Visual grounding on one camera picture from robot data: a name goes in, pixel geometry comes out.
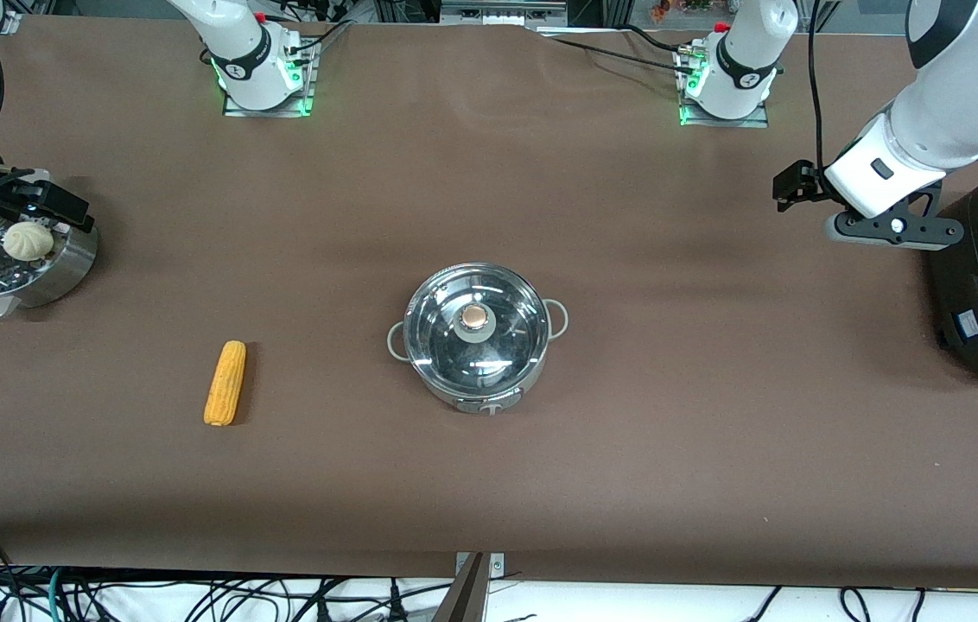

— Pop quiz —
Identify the metal table bracket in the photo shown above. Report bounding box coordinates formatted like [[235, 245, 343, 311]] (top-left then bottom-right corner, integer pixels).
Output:
[[454, 552, 506, 579]]

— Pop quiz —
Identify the white steamed bun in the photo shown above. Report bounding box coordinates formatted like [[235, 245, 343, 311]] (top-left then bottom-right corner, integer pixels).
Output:
[[3, 221, 54, 263]]

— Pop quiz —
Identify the black table cable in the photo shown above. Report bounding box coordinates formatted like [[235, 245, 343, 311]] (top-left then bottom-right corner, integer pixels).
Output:
[[536, 23, 708, 75]]

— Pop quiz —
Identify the green floor cable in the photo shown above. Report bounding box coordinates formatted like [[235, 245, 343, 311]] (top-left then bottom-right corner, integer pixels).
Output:
[[45, 566, 68, 622]]

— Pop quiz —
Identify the brown post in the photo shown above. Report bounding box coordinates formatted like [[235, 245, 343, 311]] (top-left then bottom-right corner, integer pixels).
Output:
[[432, 553, 491, 622]]

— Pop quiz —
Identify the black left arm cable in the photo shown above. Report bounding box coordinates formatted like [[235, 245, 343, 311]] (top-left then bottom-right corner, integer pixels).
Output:
[[806, 0, 829, 170]]

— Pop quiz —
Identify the stainless steel pot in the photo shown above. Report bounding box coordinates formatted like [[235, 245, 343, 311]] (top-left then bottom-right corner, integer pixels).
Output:
[[386, 262, 570, 416]]

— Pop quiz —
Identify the glass pot lid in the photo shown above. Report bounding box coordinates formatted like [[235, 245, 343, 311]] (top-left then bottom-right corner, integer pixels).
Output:
[[406, 265, 551, 391]]

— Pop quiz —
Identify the yellow corn cob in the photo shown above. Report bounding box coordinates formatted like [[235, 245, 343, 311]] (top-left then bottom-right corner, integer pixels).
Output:
[[203, 340, 247, 428]]

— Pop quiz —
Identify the metal steamer bowl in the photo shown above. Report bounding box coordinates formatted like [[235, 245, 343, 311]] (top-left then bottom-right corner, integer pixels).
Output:
[[0, 206, 100, 321]]

